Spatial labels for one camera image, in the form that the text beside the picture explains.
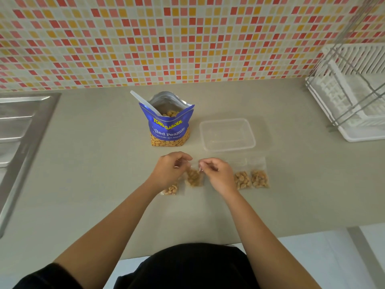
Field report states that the person's right hand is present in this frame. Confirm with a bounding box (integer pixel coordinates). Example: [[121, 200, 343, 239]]
[[199, 158, 238, 197]]

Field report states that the white wire-framed dish rack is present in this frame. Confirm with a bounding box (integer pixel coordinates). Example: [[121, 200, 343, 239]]
[[305, 0, 385, 143]]

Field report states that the small clear plastic bag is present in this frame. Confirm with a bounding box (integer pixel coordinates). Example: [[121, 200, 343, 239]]
[[249, 157, 270, 189], [161, 177, 184, 196], [233, 158, 253, 191], [184, 161, 205, 187]]

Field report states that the white plastic spoon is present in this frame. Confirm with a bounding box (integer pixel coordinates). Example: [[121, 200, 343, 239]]
[[130, 90, 164, 117]]

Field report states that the stainless steel sink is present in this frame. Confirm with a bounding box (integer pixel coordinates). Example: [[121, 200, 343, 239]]
[[0, 93, 62, 238]]

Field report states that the person's right forearm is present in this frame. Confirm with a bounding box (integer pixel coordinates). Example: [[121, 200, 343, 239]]
[[222, 191, 322, 289]]

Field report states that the person's left forearm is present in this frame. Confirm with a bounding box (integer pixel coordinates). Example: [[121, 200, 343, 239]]
[[54, 180, 163, 289]]

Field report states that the blue foil peanuts package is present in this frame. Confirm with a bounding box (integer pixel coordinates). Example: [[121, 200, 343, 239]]
[[139, 91, 195, 147]]

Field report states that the black shirt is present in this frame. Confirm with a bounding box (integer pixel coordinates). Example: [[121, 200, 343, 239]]
[[12, 243, 261, 289]]

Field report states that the clear plastic container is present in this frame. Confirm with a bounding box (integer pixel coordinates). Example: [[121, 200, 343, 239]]
[[199, 118, 256, 153]]

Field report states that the person's left hand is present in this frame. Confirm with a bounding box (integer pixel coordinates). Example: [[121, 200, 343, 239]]
[[149, 152, 193, 191]]

